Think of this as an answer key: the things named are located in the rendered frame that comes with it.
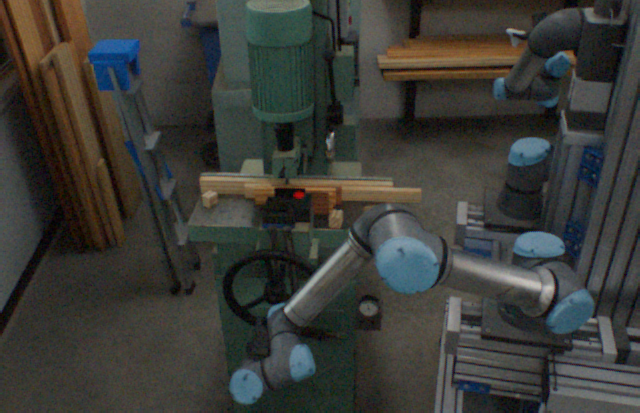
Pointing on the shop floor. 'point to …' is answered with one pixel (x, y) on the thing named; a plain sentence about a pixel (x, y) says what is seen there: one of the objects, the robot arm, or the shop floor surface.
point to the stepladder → (140, 144)
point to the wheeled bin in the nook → (205, 18)
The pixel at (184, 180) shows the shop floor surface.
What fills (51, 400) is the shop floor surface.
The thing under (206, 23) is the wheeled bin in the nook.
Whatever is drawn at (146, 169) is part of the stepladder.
